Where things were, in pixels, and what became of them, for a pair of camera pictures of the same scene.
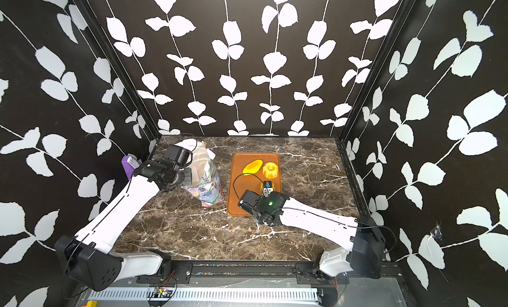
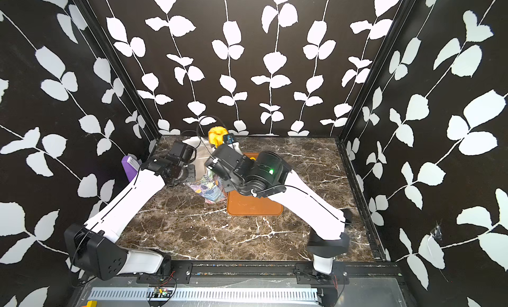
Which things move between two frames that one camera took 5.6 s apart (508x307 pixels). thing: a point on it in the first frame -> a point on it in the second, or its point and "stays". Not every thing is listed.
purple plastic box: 129,164 stays
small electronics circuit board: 161,293 stays
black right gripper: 258,219 -> 229,190
